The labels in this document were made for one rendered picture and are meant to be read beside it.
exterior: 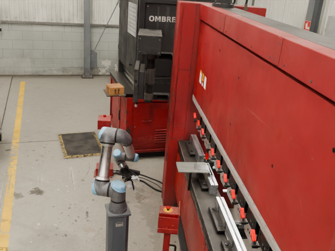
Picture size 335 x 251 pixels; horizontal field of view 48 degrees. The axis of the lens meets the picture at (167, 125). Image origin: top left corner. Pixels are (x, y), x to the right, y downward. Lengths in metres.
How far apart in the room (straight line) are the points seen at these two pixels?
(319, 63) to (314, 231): 0.63
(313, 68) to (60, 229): 3.26
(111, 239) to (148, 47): 1.92
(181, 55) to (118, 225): 1.77
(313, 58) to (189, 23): 2.36
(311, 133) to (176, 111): 2.56
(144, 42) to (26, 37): 6.05
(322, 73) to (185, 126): 2.72
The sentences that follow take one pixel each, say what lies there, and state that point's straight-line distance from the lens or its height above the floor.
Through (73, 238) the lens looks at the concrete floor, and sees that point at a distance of 4.08.
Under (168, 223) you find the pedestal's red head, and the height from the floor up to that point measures 0.75.
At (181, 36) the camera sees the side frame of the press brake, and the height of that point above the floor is 1.98.
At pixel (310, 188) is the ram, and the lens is 1.59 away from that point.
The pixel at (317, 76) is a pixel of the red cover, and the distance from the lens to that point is 1.53.
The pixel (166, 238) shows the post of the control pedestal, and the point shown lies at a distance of 3.19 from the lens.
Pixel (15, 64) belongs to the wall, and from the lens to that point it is 9.87.
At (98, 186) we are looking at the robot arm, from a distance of 3.00.
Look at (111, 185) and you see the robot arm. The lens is 2.97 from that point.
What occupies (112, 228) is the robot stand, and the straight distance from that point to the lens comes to 3.11.
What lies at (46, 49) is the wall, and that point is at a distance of 9.77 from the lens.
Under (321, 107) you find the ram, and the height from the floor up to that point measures 2.11.
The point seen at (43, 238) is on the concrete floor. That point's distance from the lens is 4.13.
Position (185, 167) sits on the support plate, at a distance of 3.29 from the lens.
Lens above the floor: 2.52
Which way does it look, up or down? 21 degrees down
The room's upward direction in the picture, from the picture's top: 5 degrees clockwise
